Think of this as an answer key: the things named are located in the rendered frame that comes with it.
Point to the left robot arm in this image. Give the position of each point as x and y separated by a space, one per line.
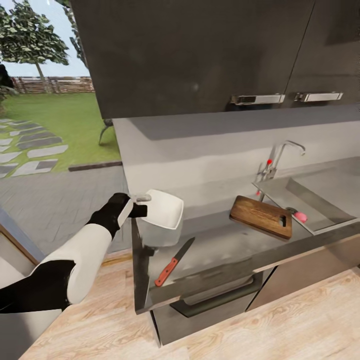
28 307

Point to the parer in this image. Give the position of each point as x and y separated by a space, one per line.
167 270

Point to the cutting board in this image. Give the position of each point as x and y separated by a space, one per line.
262 215

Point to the dishwasher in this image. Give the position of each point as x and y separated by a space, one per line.
200 311

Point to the vidalia onion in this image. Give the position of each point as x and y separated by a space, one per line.
301 216

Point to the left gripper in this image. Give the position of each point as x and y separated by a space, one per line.
141 211

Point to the fixed window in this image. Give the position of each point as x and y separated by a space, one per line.
59 159

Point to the bowl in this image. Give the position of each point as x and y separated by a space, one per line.
164 210

